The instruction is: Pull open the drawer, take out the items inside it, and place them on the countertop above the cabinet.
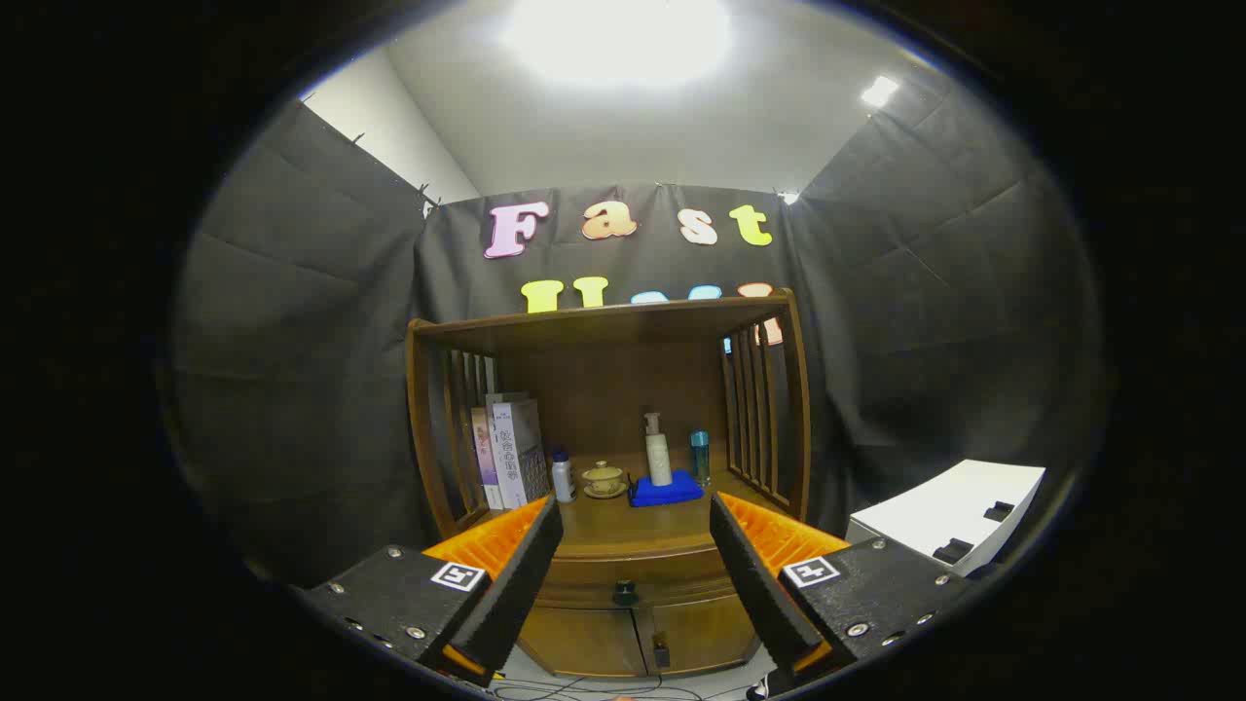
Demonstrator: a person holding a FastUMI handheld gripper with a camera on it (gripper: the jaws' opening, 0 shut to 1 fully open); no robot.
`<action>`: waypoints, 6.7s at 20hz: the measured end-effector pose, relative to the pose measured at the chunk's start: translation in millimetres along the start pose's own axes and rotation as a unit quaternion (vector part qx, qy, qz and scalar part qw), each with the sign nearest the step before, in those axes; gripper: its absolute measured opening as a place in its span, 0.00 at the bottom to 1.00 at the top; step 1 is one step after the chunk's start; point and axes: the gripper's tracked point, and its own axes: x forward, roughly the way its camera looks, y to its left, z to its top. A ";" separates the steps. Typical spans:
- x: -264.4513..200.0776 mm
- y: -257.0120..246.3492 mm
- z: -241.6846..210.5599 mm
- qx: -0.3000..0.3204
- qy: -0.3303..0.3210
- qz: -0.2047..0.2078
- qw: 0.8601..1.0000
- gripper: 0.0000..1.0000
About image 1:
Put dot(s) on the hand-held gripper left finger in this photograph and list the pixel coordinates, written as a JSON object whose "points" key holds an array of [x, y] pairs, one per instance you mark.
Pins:
{"points": [[516, 584]]}

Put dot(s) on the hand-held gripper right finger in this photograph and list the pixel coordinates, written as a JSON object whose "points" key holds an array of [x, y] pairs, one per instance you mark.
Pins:
{"points": [[754, 584]]}

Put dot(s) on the wooden drawer with black knob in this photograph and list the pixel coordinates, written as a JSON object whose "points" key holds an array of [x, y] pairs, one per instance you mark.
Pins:
{"points": [[584, 584]]}

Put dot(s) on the wooden cabinet door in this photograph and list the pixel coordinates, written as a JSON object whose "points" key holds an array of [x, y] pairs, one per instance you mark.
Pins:
{"points": [[584, 638], [706, 633]]}

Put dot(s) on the wooden countertop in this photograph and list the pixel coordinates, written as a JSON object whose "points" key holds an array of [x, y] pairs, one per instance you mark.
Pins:
{"points": [[633, 526]]}

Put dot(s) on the white drawer cabinet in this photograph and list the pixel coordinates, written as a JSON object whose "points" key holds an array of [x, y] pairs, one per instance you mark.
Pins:
{"points": [[944, 511]]}

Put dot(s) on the brown wooden cabinet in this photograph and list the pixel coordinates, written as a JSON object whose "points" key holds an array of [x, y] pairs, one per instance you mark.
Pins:
{"points": [[604, 389]]}

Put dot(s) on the white bottle with blue cap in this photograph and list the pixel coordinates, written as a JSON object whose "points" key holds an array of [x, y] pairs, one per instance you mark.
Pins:
{"points": [[563, 479]]}

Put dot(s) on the blue folded cloth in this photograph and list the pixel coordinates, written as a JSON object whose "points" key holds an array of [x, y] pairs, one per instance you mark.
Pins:
{"points": [[667, 493]]}

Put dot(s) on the thin purple book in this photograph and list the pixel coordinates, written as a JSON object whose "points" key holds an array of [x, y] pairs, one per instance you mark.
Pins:
{"points": [[482, 458]]}

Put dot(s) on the thick white book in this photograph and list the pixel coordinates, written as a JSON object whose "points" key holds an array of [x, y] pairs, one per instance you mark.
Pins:
{"points": [[516, 448]]}

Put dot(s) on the yellow lidded teacup with saucer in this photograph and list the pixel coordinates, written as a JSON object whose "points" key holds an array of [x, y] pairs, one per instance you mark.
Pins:
{"points": [[604, 479]]}

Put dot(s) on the clear blue bottle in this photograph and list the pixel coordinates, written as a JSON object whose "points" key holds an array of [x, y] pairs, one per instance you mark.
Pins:
{"points": [[700, 458]]}

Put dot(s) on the white pump bottle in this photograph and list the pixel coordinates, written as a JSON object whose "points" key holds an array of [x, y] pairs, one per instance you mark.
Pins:
{"points": [[659, 458]]}

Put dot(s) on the small ceiling light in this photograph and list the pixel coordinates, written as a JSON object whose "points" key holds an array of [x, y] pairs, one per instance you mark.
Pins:
{"points": [[879, 92]]}

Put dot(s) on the large ceiling light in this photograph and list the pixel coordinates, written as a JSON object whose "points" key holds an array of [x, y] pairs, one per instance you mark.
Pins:
{"points": [[618, 39]]}

